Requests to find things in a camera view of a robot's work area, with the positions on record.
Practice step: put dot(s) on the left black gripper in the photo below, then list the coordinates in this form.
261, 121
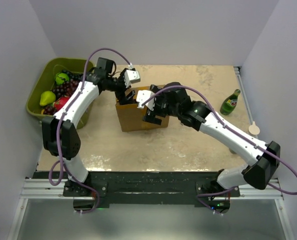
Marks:
123, 99

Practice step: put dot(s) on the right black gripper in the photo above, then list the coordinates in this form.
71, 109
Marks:
150, 116

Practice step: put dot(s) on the taped cardboard express box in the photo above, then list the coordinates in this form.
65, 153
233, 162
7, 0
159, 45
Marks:
131, 118

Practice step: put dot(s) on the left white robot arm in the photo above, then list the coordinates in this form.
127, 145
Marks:
59, 132

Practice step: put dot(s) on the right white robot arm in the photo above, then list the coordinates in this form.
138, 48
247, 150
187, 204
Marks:
260, 157

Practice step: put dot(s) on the black grape bunch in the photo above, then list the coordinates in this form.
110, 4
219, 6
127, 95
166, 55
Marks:
73, 75

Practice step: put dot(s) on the dark purple grape bunch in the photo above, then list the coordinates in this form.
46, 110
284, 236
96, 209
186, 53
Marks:
66, 89

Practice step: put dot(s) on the olive green plastic basket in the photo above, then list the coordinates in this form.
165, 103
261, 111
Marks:
46, 81

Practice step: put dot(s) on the red dragon fruit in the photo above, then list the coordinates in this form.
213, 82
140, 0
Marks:
59, 103

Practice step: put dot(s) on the green apple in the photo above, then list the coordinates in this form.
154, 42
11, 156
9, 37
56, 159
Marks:
61, 78

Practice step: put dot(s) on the green glass bottle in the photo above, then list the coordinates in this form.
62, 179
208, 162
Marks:
230, 103

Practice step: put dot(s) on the green pear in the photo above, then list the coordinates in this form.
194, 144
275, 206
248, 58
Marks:
46, 98

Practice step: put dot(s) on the small red grape bunch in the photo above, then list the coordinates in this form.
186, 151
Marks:
49, 110

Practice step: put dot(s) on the grey cylindrical bottle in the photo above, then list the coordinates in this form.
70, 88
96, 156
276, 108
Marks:
252, 130

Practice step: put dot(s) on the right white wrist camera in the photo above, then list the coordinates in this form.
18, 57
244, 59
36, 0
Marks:
145, 98

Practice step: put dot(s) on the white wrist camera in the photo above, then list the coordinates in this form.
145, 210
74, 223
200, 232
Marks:
131, 76
145, 98

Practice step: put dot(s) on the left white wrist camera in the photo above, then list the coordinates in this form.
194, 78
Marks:
131, 76

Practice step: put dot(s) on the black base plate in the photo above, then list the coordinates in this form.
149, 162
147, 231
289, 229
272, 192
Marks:
147, 188

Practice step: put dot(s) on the aluminium rail frame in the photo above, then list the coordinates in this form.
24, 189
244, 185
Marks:
45, 185

